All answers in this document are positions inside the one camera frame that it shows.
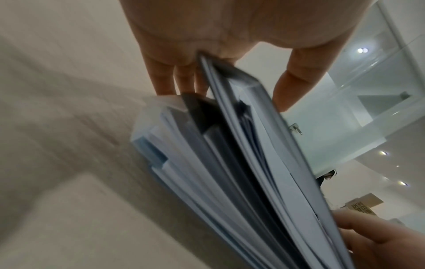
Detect person's right hand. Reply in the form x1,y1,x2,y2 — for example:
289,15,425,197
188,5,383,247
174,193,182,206
332,210,425,269

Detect person's left hand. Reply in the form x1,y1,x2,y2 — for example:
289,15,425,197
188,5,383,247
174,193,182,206
117,0,376,112

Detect stacked cardboard boxes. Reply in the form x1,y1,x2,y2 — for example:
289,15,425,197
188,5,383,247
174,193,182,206
345,193,384,216

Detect frosted glass door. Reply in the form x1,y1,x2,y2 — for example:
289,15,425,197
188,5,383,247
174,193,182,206
282,0,425,179

